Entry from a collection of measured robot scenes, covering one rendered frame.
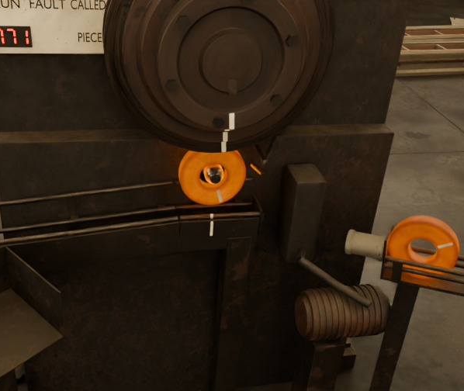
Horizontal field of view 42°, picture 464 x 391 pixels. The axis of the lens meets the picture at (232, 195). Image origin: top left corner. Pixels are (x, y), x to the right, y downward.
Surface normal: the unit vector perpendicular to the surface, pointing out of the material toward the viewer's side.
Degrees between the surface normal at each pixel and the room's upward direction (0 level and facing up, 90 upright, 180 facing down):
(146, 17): 70
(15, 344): 5
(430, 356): 0
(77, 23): 90
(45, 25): 90
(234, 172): 90
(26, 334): 5
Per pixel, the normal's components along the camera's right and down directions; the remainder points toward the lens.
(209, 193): 0.22, 0.51
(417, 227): -0.41, 0.44
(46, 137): 0.07, -0.86
